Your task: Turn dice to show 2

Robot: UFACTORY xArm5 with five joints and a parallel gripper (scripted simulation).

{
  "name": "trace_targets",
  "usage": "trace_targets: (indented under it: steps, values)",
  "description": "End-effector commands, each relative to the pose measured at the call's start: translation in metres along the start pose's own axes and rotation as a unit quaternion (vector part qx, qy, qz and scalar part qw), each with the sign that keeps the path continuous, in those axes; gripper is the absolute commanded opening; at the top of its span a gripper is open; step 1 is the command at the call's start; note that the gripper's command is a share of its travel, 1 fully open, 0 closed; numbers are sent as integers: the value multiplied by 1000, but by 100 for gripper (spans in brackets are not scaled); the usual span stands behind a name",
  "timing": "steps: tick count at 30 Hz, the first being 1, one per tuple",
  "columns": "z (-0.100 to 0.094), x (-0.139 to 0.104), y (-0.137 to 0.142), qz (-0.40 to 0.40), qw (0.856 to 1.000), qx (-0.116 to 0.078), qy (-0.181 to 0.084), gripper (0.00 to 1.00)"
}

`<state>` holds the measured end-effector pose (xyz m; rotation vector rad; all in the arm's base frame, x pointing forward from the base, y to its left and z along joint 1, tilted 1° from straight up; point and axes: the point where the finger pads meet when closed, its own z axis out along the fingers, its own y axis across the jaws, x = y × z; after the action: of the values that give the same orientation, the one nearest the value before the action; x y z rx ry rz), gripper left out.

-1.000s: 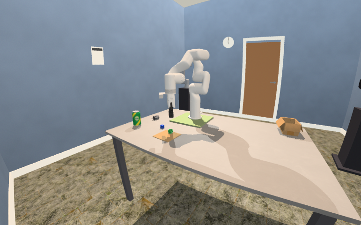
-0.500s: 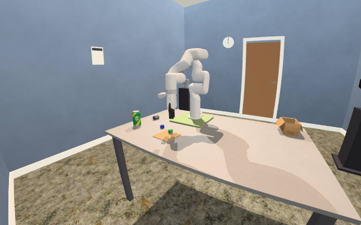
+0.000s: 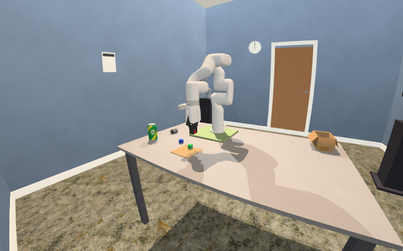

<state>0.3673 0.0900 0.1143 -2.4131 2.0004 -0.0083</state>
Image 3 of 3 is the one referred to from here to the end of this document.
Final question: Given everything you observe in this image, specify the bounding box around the green soda can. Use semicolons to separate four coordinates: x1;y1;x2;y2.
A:
147;123;158;141

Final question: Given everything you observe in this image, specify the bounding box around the open brown cardboard box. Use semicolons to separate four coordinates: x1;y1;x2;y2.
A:
308;131;338;152

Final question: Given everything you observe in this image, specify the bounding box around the tan square mat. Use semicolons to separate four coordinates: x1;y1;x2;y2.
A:
171;145;202;159

